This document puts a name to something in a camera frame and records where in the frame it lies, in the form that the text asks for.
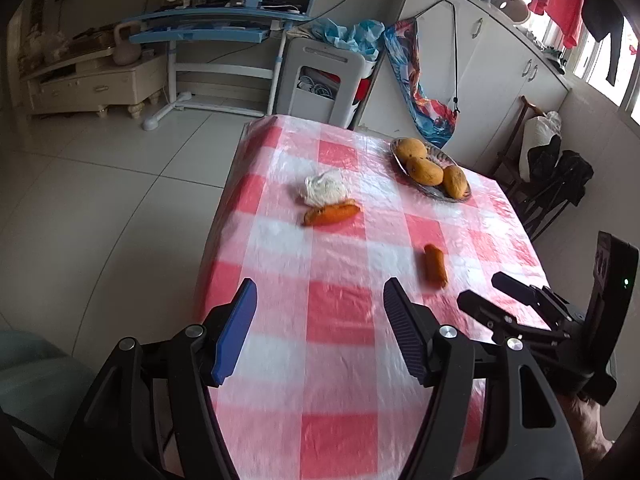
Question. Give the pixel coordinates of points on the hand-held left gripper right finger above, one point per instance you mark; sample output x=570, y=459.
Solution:
x=405, y=330

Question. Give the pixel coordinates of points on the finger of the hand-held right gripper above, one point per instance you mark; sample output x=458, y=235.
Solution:
x=485, y=312
x=520, y=290

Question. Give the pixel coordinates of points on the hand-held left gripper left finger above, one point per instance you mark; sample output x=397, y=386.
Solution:
x=235, y=330

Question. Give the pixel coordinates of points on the orange peel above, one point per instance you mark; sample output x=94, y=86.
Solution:
x=330, y=213
x=435, y=265

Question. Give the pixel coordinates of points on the person's right hand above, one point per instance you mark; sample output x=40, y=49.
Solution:
x=587, y=430

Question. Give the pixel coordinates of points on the red white checkered tablecloth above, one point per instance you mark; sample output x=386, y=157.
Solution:
x=340, y=320

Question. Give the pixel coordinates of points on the yellow fruit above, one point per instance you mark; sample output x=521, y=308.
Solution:
x=455, y=181
x=425, y=170
x=410, y=149

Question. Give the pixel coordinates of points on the fruit plate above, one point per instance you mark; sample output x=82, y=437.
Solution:
x=431, y=191

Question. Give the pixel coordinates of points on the white sack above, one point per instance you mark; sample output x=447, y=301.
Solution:
x=537, y=135

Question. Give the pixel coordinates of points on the wrapped tissue ball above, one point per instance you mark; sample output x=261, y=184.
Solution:
x=325, y=189

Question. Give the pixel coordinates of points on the wooden chair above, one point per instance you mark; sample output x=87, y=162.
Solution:
x=525, y=105

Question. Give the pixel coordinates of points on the light green chair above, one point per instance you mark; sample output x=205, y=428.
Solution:
x=35, y=385

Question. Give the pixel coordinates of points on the white cabinet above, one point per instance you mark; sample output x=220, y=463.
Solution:
x=500, y=75

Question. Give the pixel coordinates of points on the colourful printed bag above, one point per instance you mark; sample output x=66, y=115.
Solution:
x=405, y=60

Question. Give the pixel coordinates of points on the cream television cabinet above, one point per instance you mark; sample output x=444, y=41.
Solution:
x=90, y=87

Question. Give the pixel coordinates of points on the white plastic stool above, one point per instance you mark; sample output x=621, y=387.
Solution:
x=325, y=55

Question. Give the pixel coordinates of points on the black hanging garment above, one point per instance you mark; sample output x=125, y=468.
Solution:
x=605, y=10

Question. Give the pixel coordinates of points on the blue study desk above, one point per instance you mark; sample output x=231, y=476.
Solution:
x=200, y=35

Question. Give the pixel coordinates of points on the pink kettlebell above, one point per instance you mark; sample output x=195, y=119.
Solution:
x=126, y=50

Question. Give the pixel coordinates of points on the blue plastic bag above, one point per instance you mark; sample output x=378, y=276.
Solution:
x=350, y=32

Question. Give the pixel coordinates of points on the pile of plastic bags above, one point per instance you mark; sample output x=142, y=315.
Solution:
x=52, y=45

